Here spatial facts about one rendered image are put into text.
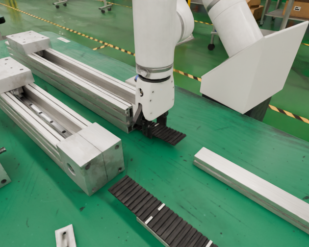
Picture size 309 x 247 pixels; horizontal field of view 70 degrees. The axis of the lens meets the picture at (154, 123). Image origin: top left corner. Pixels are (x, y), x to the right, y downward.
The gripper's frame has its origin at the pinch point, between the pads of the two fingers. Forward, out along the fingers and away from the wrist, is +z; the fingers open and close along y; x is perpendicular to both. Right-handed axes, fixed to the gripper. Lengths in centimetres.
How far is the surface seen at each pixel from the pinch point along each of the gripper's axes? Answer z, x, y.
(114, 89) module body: -3.2, 19.2, 2.3
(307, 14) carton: 53, 54, 471
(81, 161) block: -6.4, -2.4, -23.1
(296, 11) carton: 51, 75, 470
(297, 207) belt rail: 0.1, -35.9, -0.2
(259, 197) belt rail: 1.1, -29.8, -2.0
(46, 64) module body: -5.5, 47.5, -4.7
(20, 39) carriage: -9, 69, -3
